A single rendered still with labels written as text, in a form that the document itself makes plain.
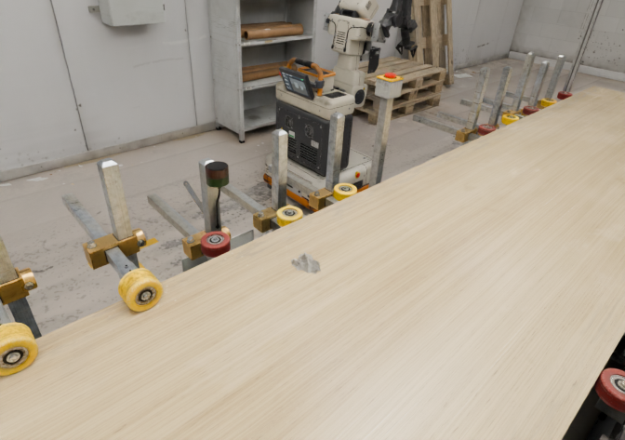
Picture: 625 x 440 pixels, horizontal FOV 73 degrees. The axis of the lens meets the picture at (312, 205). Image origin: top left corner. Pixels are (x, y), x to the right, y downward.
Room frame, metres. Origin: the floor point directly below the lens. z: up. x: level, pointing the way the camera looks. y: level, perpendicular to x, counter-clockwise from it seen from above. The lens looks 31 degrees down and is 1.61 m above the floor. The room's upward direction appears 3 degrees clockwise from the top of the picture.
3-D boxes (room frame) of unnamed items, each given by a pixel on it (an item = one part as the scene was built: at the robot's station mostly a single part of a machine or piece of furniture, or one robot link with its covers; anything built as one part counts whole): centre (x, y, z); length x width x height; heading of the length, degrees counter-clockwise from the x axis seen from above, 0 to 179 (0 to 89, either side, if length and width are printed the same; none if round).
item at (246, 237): (1.07, 0.29, 0.75); 0.26 x 0.01 x 0.10; 134
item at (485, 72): (2.08, -0.78, 0.92); 0.04 x 0.04 x 0.48; 44
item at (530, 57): (2.43, -1.14, 0.94); 0.04 x 0.04 x 0.48; 44
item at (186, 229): (1.08, 0.40, 0.84); 0.43 x 0.03 x 0.04; 44
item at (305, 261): (0.86, 0.01, 0.91); 0.09 x 0.07 x 0.02; 38
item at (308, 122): (2.82, 0.01, 0.59); 0.55 x 0.34 x 0.83; 44
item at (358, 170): (2.88, -0.06, 0.16); 0.67 x 0.64 x 0.25; 134
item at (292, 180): (1.42, 0.03, 0.82); 0.43 x 0.03 x 0.04; 44
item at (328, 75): (2.80, 0.02, 0.87); 0.23 x 0.15 x 0.11; 44
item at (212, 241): (0.94, 0.26, 0.85); 0.08 x 0.08 x 0.11
